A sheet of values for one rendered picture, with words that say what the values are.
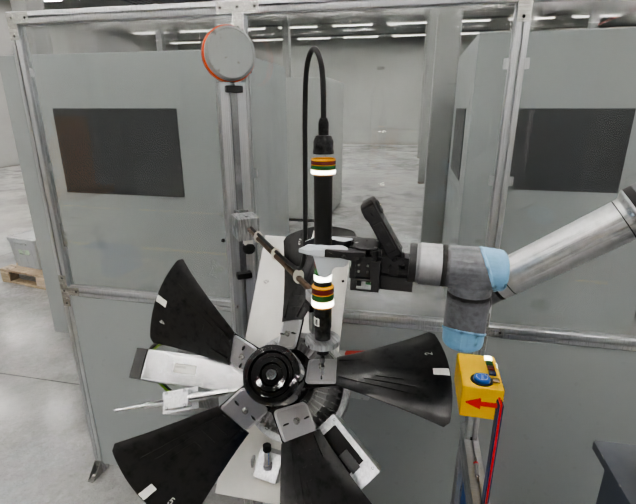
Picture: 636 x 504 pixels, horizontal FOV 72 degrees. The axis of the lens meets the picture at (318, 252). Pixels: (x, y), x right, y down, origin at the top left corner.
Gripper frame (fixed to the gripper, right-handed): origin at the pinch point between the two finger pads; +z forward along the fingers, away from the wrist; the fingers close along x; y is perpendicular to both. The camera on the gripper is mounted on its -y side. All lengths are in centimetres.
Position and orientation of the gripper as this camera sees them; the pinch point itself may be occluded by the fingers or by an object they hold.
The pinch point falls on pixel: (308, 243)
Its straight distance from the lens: 82.2
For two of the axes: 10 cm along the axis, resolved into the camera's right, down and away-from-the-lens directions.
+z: -9.8, -0.8, 1.9
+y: -0.1, 9.5, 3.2
